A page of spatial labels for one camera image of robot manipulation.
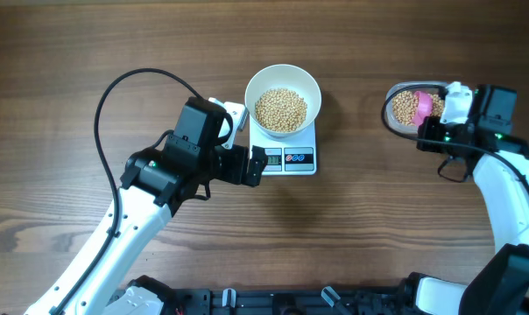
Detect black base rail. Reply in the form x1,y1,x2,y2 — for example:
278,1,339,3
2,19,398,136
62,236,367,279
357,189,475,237
162,287,421,315

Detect soybeans in bowl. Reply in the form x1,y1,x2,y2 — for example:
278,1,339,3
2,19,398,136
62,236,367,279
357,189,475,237
255,88,307,133

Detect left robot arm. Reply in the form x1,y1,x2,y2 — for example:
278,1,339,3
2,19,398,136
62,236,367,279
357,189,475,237
25,185,172,315

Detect soybeans in container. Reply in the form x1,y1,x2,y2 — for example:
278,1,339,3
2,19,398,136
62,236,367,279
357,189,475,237
392,91,444,127

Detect white bowl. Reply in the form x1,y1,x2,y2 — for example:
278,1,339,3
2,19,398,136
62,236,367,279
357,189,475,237
244,64,322,137

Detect clear plastic container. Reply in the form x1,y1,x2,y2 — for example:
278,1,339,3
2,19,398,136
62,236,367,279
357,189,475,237
385,81,448,136

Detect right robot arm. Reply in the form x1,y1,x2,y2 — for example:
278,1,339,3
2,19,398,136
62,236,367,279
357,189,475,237
386,82,529,314

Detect white digital kitchen scale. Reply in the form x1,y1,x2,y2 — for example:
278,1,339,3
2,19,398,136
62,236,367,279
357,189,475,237
250,118,318,176

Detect pink measuring scoop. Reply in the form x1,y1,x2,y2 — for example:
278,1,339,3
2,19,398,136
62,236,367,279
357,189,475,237
412,91,433,127

